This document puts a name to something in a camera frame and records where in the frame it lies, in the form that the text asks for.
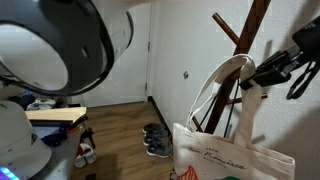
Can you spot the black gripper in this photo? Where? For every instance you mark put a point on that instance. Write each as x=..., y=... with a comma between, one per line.
x=310, y=40

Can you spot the cream San Francisco tote bag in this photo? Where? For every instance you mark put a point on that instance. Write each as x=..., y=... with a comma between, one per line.
x=216, y=156

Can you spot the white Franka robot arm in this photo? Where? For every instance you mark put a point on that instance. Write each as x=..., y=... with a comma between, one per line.
x=76, y=43

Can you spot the brown wooden coat stand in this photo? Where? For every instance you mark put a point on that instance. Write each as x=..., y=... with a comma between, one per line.
x=248, y=33

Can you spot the white plastic bag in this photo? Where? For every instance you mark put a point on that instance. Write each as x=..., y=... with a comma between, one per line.
x=41, y=104

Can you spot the grey sneaker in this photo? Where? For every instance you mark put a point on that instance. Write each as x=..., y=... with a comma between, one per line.
x=154, y=128
x=159, y=150
x=156, y=138

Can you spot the white door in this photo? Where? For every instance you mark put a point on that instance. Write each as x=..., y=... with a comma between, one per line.
x=133, y=73

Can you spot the white sneaker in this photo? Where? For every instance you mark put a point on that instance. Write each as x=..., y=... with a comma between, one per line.
x=80, y=162
x=89, y=152

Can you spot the black clamp orange tip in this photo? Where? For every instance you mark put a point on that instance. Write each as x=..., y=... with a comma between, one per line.
x=71, y=128

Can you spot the small black floor object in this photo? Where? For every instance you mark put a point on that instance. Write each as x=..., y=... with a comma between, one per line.
x=90, y=177

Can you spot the light wooden board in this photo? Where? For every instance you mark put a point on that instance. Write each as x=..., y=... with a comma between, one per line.
x=55, y=114

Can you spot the blue cloth pile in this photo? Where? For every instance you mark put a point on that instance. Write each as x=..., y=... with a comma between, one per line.
x=23, y=100

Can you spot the grey wall door stopper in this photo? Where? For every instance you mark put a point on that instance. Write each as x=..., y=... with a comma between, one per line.
x=185, y=75

